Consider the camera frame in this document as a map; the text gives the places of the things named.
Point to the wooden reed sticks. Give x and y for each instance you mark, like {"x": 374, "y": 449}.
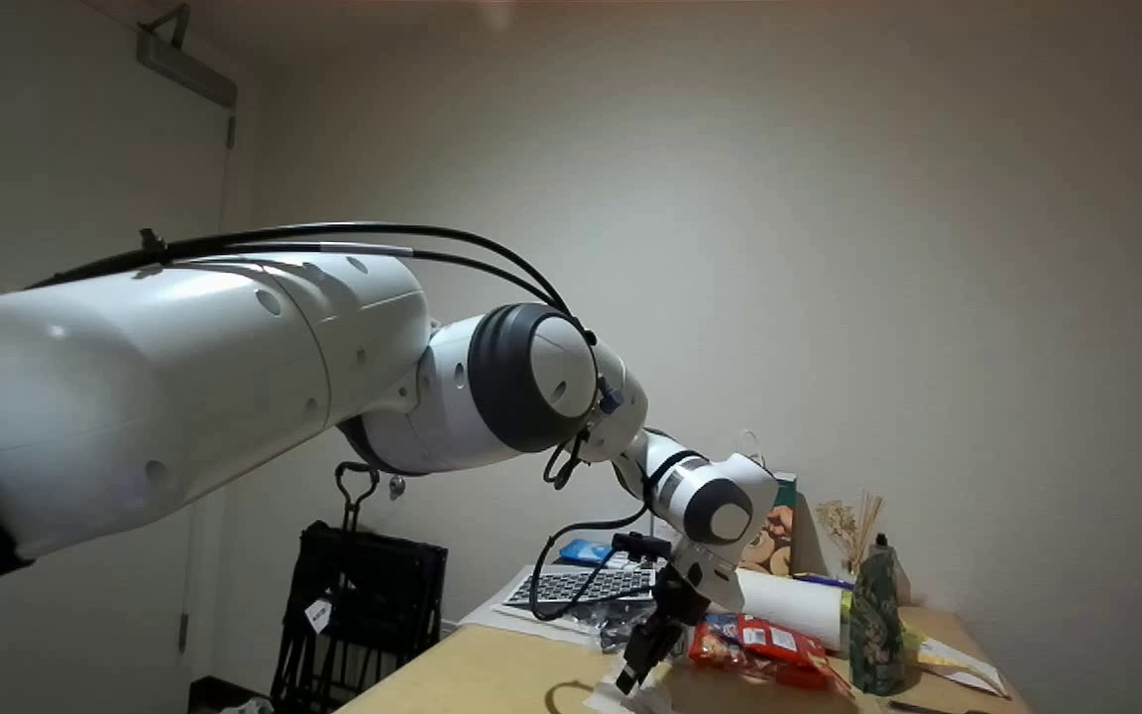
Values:
{"x": 850, "y": 531}

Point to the dark green patterned bottle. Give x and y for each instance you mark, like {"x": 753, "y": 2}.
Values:
{"x": 872, "y": 634}

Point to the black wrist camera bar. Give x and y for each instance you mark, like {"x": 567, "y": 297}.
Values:
{"x": 638, "y": 544}

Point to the black white checkerboard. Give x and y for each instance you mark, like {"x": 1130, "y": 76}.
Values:
{"x": 578, "y": 584}

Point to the black folding cart crate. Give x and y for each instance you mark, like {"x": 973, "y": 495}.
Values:
{"x": 359, "y": 605}

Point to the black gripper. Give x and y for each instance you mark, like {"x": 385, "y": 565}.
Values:
{"x": 675, "y": 610}

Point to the red snack packet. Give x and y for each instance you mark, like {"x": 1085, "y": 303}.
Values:
{"x": 760, "y": 652}

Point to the white paper towel roll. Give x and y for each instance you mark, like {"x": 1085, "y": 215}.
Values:
{"x": 796, "y": 605}

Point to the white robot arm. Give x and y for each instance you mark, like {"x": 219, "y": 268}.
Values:
{"x": 141, "y": 392}

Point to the blue plastic packet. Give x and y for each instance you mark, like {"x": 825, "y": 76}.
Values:
{"x": 589, "y": 553}

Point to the white cloth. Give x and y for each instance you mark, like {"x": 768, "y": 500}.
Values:
{"x": 611, "y": 700}

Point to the white paper sheet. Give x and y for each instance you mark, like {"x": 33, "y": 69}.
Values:
{"x": 585, "y": 625}

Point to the door closer bracket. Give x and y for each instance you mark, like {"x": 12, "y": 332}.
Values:
{"x": 161, "y": 45}

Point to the green donut gift bag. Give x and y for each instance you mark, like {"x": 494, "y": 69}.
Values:
{"x": 776, "y": 540}

